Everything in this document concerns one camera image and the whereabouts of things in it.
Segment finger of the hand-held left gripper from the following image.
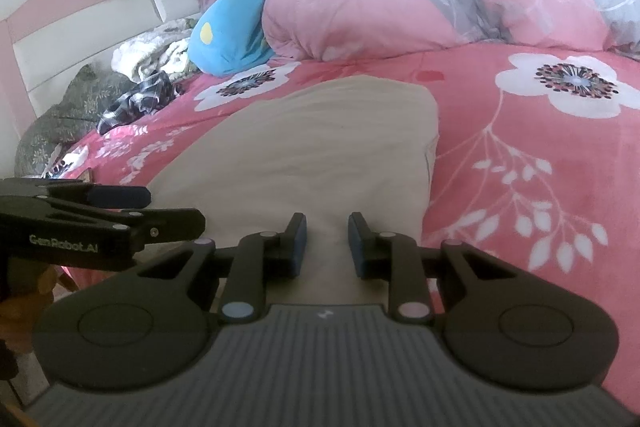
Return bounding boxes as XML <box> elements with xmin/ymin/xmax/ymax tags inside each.
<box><xmin>0</xmin><ymin>178</ymin><xmax>152</xmax><ymax>212</ymax></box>
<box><xmin>47</xmin><ymin>199</ymin><xmax>207</xmax><ymax>253</ymax></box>

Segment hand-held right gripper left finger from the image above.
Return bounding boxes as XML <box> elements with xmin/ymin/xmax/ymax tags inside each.
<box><xmin>137</xmin><ymin>213</ymin><xmax>307</xmax><ymax>324</ymax></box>

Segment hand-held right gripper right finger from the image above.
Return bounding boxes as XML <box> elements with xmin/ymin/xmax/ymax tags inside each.
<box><xmin>347</xmin><ymin>212</ymin><xmax>516</xmax><ymax>323</ymax></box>

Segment pink and white headboard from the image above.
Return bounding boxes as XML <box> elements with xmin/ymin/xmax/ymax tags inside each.
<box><xmin>0</xmin><ymin>0</ymin><xmax>262</xmax><ymax>148</ymax></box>

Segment plaid shirt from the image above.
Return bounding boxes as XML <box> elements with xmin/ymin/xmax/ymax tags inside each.
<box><xmin>96</xmin><ymin>71</ymin><xmax>179</xmax><ymax>136</ymax></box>

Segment beige pants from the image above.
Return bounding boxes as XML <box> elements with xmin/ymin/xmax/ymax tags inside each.
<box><xmin>145</xmin><ymin>76</ymin><xmax>441</xmax><ymax>308</ymax></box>

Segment white fleece blanket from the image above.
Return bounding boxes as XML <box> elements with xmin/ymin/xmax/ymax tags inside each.
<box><xmin>111</xmin><ymin>19</ymin><xmax>202</xmax><ymax>82</ymax></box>

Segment person's left hand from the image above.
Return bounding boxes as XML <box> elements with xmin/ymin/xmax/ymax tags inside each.
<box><xmin>0</xmin><ymin>263</ymin><xmax>62</xmax><ymax>350</ymax></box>

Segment pink floral bed blanket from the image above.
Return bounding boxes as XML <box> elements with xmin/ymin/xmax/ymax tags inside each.
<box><xmin>47</xmin><ymin>42</ymin><xmax>640</xmax><ymax>413</ymax></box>

